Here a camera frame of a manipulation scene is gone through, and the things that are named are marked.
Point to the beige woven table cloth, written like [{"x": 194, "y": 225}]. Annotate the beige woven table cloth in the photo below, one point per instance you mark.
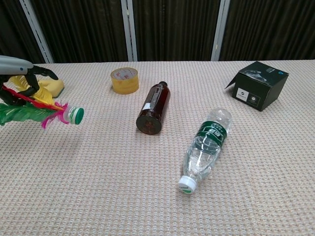
[{"x": 157, "y": 172}]

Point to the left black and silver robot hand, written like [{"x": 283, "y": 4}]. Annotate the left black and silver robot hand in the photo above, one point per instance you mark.
[{"x": 14, "y": 67}]

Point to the grey metal partition post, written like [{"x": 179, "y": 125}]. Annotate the grey metal partition post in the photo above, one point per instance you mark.
[
  {"x": 129, "y": 29},
  {"x": 219, "y": 29},
  {"x": 37, "y": 29}
]

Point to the yellow sponge with green pad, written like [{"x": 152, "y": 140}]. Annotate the yellow sponge with green pad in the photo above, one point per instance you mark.
[{"x": 57, "y": 86}]

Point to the colourful feather shuttlecock green base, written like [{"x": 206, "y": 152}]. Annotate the colourful feather shuttlecock green base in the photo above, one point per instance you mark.
[{"x": 37, "y": 108}]

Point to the brown amber glass bottle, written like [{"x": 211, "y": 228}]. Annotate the brown amber glass bottle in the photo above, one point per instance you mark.
[{"x": 153, "y": 108}]

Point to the clear plastic water bottle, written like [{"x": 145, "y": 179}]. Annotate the clear plastic water bottle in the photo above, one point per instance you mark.
[{"x": 208, "y": 145}]

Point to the black cardboard box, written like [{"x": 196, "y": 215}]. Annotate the black cardboard box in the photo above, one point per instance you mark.
[{"x": 261, "y": 86}]

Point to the yellow packing tape roll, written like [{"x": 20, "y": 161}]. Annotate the yellow packing tape roll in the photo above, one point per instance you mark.
[{"x": 124, "y": 81}]

